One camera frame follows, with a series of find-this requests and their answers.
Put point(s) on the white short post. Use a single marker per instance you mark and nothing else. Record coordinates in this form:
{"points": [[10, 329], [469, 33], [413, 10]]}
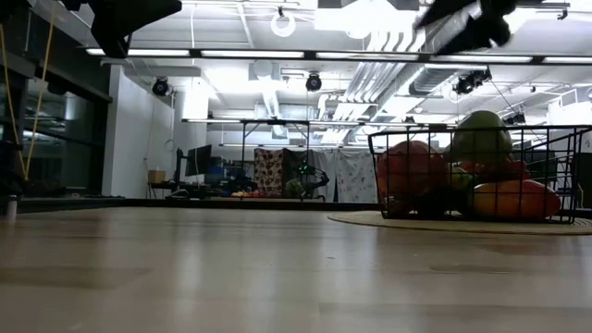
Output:
{"points": [[11, 210]]}

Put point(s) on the green yellow pear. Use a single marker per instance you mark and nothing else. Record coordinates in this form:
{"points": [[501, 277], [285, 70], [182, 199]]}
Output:
{"points": [[481, 139]]}

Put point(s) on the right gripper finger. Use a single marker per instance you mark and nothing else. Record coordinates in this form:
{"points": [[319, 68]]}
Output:
{"points": [[481, 34], [444, 11]]}

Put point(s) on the pink red round fruit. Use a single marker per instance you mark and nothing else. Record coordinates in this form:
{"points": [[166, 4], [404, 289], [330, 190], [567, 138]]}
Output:
{"points": [[409, 168]]}

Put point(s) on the green lime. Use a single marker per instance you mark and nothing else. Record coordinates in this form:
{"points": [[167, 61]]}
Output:
{"points": [[460, 178]]}

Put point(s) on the red bell pepper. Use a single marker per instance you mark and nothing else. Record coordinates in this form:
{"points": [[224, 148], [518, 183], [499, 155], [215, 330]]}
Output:
{"points": [[504, 171]]}

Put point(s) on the cardboard box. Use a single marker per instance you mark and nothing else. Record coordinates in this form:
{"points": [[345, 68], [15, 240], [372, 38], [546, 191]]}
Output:
{"points": [[156, 176]]}

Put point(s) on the round woven straw mat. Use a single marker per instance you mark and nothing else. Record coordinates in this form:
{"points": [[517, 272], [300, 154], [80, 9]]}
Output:
{"points": [[361, 219]]}

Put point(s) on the black background robot arm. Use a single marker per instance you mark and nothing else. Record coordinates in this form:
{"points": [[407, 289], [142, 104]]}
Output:
{"points": [[314, 178]]}

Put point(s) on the orange red mango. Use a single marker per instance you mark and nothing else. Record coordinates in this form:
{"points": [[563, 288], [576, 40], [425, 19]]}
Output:
{"points": [[513, 200]]}

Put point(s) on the green leafy background object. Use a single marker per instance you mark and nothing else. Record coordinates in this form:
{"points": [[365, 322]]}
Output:
{"points": [[293, 189]]}

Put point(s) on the black computer monitor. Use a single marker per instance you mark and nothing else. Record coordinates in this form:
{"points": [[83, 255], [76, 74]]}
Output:
{"points": [[199, 159]]}

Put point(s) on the black background workstation frame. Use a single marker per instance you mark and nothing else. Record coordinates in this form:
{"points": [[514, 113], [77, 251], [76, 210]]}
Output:
{"points": [[277, 122]]}

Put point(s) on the white hanging cloth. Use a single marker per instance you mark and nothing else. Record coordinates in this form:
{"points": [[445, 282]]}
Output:
{"points": [[351, 178]]}

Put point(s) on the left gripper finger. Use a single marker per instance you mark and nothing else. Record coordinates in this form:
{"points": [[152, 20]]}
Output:
{"points": [[125, 23]]}

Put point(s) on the grey hanging cloth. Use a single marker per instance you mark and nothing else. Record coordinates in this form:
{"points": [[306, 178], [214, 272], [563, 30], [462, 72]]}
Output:
{"points": [[324, 162]]}

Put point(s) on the black table edge frame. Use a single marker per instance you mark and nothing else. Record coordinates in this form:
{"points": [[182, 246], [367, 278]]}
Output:
{"points": [[185, 202]]}

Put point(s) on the patterned hanging cloth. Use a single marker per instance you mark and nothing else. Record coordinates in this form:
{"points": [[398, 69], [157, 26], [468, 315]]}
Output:
{"points": [[268, 171]]}

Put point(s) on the black overhead frame bar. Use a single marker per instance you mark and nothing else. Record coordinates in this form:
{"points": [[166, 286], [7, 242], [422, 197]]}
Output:
{"points": [[310, 54]]}

